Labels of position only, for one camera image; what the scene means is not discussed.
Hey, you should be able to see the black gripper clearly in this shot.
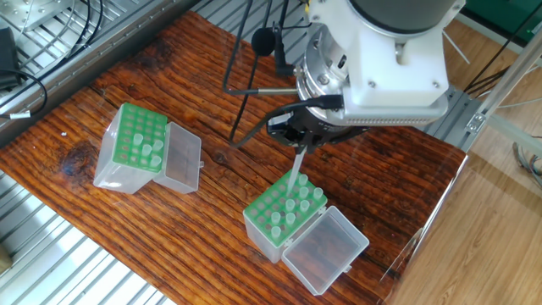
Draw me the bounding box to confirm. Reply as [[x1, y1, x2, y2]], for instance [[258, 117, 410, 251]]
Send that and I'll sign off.
[[268, 107, 370, 155]]

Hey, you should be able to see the clear tip box green rack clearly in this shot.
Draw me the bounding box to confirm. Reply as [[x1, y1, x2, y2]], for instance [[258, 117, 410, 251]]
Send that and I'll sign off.
[[243, 167, 371, 296]]

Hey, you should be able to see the black cable bundle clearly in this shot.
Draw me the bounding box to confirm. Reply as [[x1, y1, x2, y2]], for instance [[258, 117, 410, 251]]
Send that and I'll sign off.
[[0, 68, 50, 118]]

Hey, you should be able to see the white cable tie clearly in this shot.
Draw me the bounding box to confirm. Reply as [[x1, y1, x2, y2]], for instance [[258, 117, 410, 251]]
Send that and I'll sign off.
[[444, 34, 472, 65]]

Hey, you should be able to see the black electronic box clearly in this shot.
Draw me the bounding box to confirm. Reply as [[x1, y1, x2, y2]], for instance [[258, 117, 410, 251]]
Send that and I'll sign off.
[[0, 25, 18, 90]]

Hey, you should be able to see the grey cable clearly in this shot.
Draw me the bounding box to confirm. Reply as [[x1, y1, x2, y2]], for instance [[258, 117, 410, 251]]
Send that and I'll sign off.
[[512, 140, 542, 184]]

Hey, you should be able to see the glossy brown wooden board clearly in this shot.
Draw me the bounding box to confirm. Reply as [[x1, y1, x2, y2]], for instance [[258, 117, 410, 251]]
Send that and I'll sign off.
[[0, 8, 469, 305]]

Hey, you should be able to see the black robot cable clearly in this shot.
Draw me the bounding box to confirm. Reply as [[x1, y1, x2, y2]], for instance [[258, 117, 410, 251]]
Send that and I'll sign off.
[[222, 0, 344, 147]]

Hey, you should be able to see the aluminium frame post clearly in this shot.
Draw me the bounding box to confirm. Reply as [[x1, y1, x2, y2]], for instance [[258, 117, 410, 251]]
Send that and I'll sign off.
[[464, 42, 542, 155]]

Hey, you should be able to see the clear tip box with tips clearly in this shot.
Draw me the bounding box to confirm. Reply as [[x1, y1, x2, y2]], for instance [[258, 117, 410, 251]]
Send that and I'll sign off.
[[92, 103, 202, 195]]

